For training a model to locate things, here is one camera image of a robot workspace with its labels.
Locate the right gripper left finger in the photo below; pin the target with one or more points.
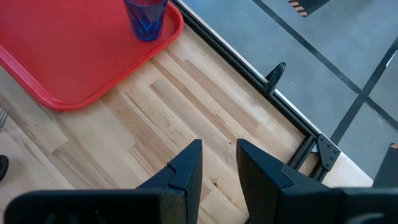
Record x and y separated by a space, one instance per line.
183 177

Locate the black aluminium table frame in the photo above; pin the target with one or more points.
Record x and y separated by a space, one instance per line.
328 152

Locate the red plastic tray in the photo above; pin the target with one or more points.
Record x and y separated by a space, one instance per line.
77 53

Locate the blue ribbed plastic cup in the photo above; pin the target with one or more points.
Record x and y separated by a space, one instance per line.
146 21

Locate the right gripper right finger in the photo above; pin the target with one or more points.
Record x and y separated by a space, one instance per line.
264 186

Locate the black frame clamp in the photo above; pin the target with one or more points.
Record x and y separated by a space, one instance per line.
275 76

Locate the black hazard striped floor mat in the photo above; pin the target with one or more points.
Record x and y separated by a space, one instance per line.
388 171
312 3

